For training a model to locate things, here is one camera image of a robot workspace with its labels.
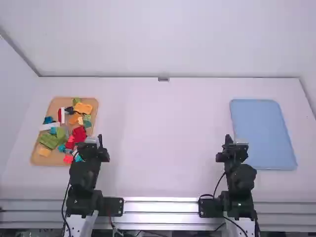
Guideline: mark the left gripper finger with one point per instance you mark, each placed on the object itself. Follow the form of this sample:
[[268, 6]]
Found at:
[[100, 142]]

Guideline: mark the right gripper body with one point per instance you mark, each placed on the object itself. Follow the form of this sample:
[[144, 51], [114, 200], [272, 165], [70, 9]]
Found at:
[[234, 154]]

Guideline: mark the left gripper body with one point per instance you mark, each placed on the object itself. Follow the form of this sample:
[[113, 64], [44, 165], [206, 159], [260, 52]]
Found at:
[[90, 151]]

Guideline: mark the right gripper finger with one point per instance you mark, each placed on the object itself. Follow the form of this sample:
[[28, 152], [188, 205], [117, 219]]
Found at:
[[228, 140]]

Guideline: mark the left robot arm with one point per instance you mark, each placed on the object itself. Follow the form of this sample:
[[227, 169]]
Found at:
[[84, 177]]

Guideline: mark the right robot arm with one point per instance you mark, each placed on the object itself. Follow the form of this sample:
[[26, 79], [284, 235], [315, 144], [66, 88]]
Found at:
[[240, 180]]

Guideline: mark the teal toy brick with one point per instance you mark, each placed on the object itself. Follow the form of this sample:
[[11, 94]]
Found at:
[[61, 148], [78, 159], [88, 123]]

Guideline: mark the pink toy brick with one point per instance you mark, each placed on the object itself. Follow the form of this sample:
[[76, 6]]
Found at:
[[67, 158]]

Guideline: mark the blue mat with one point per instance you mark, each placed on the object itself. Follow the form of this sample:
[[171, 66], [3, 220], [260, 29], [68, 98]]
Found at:
[[264, 133]]

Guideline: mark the tan tray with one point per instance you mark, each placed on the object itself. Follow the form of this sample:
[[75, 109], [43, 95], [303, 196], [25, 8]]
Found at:
[[53, 160]]

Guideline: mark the large green toy brick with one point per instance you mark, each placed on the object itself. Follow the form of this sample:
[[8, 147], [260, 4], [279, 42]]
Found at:
[[51, 139]]

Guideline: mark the dark blue toy brick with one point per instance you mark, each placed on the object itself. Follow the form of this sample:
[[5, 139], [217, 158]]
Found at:
[[69, 109]]

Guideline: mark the yellow toy brick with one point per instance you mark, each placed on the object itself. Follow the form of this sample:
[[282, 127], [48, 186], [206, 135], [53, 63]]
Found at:
[[44, 151]]

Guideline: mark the red and white toy brick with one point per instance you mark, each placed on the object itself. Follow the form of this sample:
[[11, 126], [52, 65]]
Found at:
[[61, 114]]

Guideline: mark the small green toy brick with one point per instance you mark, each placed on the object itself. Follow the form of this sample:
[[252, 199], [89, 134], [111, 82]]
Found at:
[[77, 101]]

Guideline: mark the silver rails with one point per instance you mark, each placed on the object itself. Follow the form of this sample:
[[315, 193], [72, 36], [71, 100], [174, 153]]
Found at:
[[160, 209]]

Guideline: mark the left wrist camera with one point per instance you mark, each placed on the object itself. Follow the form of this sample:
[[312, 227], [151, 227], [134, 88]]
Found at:
[[91, 140]]

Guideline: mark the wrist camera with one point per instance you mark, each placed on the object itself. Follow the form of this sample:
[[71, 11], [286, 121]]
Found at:
[[242, 143], [91, 140]]

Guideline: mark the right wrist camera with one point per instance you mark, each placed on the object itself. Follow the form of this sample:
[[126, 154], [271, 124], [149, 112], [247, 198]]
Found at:
[[242, 143]]

